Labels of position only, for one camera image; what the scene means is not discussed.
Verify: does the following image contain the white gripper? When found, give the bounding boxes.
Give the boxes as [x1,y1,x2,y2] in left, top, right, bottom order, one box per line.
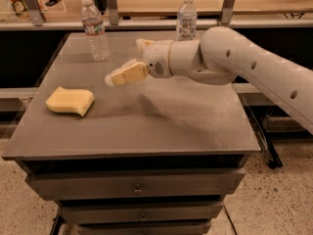
[105,38,173,86]

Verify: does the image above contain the clear water bottle red label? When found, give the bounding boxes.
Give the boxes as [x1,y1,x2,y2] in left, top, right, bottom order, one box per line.
[81,0,110,61]

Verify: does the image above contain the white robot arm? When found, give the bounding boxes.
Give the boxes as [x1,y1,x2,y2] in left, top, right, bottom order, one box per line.
[105,26,313,133]

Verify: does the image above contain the blue plastic bottle white cap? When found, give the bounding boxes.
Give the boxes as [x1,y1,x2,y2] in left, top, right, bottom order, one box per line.
[176,0,198,41]

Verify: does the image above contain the yellow sponge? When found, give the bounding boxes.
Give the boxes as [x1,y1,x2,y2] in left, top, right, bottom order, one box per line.
[46,86,95,117]

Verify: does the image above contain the wooden shelf with metal rails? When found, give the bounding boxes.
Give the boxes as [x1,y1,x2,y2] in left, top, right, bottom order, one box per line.
[1,0,313,30]

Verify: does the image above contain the grey drawer cabinet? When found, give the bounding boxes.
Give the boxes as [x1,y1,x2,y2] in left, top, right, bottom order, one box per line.
[1,29,262,235]

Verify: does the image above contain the small black object on shelf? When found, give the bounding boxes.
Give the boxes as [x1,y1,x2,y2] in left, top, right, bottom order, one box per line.
[45,0,60,7]

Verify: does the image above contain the top drawer with knob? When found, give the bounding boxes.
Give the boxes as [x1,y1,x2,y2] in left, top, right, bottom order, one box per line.
[28,168,245,201]

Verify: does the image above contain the drawer with knob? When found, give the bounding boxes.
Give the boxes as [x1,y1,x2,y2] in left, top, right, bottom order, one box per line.
[60,202,222,224]
[28,168,245,201]

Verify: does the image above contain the middle drawer with knob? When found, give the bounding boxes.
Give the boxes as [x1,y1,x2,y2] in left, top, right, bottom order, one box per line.
[60,202,222,224]

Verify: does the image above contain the bottom drawer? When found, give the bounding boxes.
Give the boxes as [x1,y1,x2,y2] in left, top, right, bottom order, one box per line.
[77,220,211,235]

